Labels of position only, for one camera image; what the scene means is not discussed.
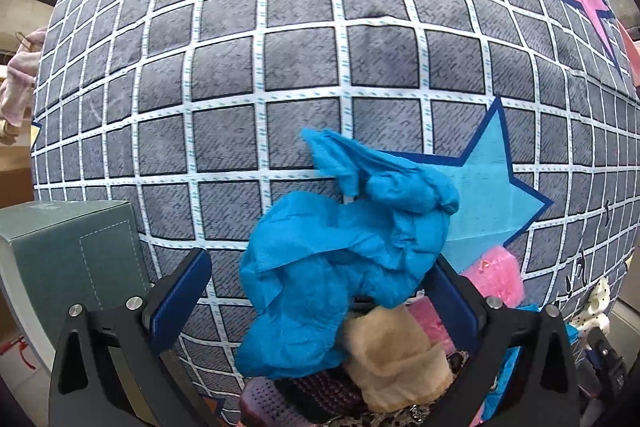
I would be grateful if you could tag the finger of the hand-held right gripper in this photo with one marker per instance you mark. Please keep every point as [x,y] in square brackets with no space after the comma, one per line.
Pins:
[607,364]

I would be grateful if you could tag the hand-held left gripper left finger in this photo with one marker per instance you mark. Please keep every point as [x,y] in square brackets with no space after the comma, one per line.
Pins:
[180,302]

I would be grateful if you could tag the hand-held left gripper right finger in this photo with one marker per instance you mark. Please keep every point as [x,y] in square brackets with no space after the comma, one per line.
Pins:
[452,307]

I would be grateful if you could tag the beige knitted sock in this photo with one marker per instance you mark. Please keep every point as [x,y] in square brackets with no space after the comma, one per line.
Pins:
[395,357]

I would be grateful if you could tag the grey storage box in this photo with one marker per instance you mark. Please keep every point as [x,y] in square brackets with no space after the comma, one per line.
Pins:
[65,252]

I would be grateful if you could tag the white polka dot cloth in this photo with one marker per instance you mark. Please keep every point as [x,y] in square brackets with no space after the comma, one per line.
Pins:
[595,307]

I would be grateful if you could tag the dark purple knit cloth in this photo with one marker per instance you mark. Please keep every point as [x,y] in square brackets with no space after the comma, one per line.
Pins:
[300,397]

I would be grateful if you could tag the grey grid blanket with stars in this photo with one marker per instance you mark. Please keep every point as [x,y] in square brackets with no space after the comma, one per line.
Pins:
[300,57]

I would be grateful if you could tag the pink towel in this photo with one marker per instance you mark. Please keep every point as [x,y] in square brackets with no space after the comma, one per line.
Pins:
[17,77]

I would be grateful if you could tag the pink plastic basin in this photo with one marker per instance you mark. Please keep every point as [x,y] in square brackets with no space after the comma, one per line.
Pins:
[631,47]

